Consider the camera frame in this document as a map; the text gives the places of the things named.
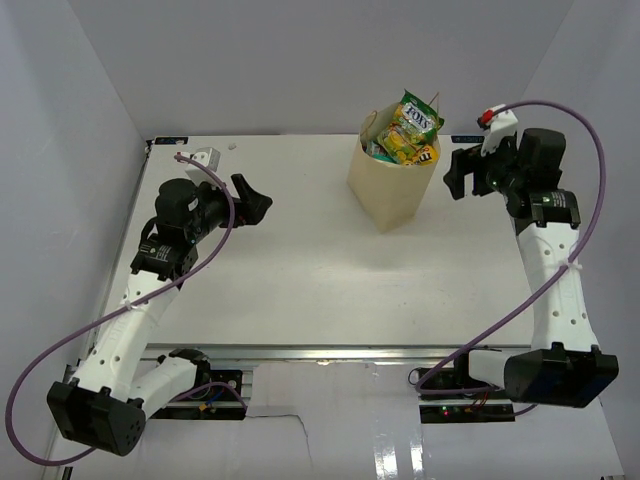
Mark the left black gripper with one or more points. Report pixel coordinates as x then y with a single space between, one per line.
251 204

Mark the teal snack packet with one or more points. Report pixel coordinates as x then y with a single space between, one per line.
376 151

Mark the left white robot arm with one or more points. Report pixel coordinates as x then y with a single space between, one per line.
106 405

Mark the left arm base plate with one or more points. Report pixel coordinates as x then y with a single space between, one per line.
214 404

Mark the brown paper bag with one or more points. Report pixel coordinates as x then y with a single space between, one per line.
390 194

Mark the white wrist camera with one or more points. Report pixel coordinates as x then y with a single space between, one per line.
208 157
498 123

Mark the aluminium table frame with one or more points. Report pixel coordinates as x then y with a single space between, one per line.
316 280

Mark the white paper sheet front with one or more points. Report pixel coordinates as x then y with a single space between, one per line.
360 421

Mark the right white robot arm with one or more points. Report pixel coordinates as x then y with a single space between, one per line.
565 365

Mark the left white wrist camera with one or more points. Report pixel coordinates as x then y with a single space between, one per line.
208 157

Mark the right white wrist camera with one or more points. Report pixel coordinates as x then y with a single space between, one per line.
498 123

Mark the yellow candy packet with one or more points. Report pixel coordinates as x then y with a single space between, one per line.
426 155

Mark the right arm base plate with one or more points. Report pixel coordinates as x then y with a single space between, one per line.
452 404

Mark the green yellow snack packet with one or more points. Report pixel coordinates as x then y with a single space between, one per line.
414 123

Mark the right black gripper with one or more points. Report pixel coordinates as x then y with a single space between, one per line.
509 151

